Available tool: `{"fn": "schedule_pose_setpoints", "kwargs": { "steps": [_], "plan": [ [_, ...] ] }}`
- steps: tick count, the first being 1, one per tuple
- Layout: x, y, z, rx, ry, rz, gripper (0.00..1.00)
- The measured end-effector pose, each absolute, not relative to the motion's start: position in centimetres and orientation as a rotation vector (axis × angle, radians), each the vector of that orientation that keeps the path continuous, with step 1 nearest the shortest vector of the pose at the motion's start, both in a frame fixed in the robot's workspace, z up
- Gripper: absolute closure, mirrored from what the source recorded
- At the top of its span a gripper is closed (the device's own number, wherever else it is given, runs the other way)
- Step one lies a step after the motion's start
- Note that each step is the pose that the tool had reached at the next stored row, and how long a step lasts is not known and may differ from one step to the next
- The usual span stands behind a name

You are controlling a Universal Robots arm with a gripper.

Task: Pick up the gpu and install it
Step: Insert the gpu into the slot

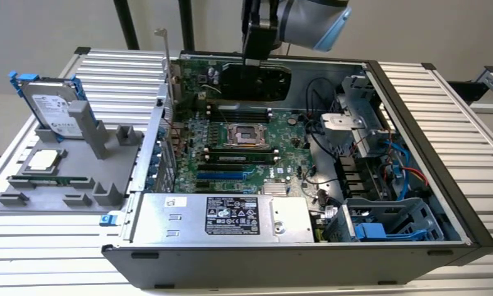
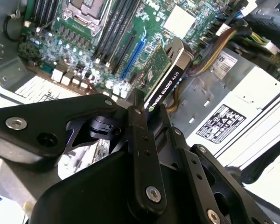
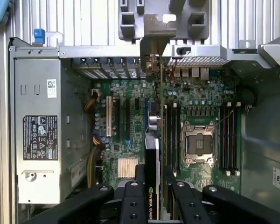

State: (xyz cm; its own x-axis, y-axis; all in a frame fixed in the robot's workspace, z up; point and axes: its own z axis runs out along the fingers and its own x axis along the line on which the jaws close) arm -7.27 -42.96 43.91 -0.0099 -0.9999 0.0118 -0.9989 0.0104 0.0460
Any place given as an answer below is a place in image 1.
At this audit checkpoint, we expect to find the red power wire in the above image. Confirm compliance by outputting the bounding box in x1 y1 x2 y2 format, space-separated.
401 165 431 187

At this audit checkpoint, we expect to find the black looped wire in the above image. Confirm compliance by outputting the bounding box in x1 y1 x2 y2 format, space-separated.
305 76 338 115

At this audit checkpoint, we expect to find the black table bracket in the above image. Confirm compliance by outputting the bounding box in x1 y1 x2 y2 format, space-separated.
446 80 490 102

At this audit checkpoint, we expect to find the silver CPU chip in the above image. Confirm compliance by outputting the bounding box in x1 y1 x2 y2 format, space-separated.
23 150 62 172

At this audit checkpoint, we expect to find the grey metal disk cage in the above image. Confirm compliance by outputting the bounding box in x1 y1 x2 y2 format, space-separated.
323 197 445 243

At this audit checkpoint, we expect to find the grey plastic parts rack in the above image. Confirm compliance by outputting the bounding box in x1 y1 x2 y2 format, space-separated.
0 100 145 213

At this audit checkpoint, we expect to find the blue plastic disk carrier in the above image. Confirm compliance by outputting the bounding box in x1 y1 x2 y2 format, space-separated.
353 222 433 241

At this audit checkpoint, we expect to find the black stand pole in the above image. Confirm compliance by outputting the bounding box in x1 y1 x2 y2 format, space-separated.
178 0 195 52
113 0 139 50

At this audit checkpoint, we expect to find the open black PC case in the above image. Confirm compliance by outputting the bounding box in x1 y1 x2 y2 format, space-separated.
101 49 493 290

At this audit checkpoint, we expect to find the blue data wire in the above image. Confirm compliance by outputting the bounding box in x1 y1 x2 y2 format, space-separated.
381 138 413 201

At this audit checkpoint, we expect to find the hard disk blue carrier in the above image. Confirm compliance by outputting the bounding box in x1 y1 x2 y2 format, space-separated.
7 71 93 144

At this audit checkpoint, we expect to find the graphics card black fan shroud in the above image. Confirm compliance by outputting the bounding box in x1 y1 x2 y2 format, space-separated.
153 28 293 102

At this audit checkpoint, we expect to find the silver metal drive bay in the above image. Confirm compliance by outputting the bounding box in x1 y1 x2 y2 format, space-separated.
318 75 397 158

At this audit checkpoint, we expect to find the green motherboard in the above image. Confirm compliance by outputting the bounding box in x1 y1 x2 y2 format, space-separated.
166 101 319 200

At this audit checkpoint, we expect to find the silver power supply unit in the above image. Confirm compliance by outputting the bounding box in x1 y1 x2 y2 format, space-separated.
133 192 315 244

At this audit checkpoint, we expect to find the black expansion slot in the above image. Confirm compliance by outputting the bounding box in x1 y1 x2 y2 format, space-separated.
195 163 255 173

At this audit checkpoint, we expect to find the CPU socket metal frame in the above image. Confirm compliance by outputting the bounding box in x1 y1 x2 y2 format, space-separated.
225 123 266 146

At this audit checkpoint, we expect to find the small silver heat sink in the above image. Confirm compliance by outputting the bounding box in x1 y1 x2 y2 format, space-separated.
262 182 290 195

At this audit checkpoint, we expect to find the blue expansion slot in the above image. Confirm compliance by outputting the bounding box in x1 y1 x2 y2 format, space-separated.
195 170 247 182

